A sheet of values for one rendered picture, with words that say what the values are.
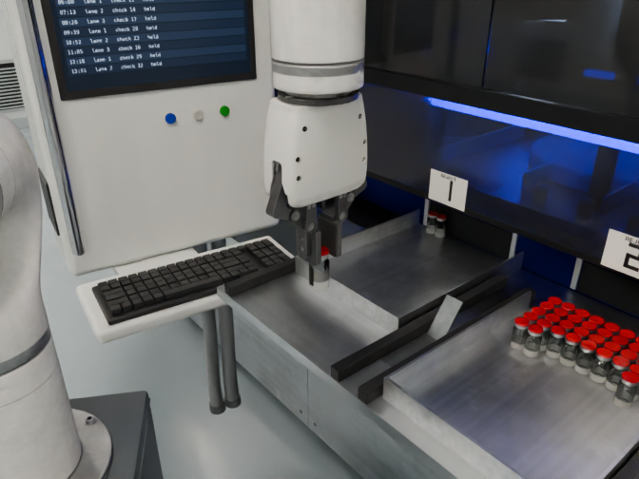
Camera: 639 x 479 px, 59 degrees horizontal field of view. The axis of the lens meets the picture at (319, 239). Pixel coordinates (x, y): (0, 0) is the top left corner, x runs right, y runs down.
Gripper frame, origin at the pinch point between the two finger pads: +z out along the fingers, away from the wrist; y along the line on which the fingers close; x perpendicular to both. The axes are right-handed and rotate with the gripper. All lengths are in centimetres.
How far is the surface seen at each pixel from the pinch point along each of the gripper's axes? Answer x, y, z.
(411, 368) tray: 2.0, -14.3, 23.6
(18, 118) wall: -521, -77, 104
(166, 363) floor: -130, -30, 114
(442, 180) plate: -21, -47, 11
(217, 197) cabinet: -66, -24, 23
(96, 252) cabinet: -70, 3, 29
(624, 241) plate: 12.8, -46.7, 10.9
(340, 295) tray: -19.7, -20.7, 25.1
